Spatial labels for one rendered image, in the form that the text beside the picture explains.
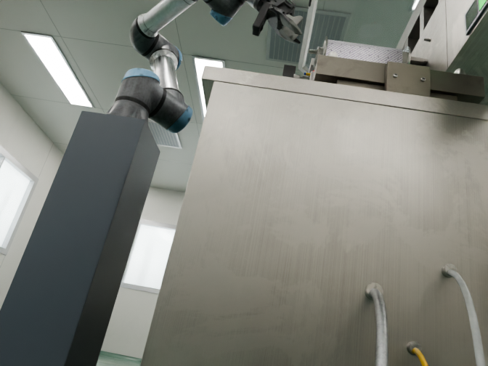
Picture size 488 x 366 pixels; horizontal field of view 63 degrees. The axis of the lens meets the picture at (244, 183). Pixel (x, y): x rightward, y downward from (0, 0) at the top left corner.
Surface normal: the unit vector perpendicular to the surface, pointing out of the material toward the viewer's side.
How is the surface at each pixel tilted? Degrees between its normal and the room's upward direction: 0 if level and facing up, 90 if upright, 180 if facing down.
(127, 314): 90
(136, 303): 90
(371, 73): 90
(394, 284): 90
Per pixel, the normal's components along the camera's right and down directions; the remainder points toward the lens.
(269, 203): 0.00, -0.40
